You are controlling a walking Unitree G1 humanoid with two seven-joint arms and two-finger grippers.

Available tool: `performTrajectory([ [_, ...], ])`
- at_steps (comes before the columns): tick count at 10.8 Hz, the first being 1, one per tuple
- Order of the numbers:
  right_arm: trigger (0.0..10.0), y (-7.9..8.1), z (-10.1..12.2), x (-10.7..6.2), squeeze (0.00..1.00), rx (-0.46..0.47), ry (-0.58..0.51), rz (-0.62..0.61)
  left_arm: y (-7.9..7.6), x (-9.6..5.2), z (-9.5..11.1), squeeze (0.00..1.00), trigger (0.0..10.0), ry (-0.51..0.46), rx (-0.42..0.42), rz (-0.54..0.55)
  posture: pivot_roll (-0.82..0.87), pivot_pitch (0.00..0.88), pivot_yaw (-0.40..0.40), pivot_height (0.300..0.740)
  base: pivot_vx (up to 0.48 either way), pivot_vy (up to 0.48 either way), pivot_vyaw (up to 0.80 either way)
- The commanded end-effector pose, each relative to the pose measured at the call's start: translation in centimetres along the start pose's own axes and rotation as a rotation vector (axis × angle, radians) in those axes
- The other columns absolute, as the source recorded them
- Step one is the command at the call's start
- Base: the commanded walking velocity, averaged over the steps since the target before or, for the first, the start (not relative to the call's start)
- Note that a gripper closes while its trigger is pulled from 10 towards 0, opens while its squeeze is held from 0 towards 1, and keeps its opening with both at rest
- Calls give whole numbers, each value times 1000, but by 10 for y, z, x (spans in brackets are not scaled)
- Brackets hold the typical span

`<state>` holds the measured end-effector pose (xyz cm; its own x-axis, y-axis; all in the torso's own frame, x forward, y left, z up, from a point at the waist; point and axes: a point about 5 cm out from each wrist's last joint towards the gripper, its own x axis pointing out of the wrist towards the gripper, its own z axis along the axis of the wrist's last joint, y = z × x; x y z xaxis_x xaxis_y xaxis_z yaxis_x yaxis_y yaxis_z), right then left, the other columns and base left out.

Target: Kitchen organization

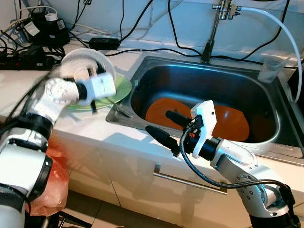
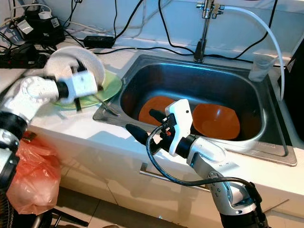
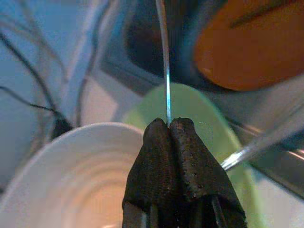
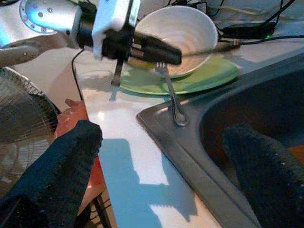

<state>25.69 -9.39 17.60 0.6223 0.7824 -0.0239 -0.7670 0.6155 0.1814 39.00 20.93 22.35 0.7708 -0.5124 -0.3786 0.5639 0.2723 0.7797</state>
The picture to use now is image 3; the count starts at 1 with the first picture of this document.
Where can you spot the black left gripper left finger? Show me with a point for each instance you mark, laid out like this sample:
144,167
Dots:
152,171

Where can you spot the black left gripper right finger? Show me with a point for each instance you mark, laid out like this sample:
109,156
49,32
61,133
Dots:
202,180

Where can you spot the slim steel utensil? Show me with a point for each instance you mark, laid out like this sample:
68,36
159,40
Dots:
167,95
235,160

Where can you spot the light green plate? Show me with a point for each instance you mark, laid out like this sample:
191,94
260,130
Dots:
213,142

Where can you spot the white ribbed bowl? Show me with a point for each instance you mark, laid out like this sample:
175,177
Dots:
59,178

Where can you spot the orange plastic square bowl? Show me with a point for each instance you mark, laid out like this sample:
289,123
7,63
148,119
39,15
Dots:
237,59

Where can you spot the stainless steel sink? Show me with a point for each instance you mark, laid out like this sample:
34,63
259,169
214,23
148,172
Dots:
142,35

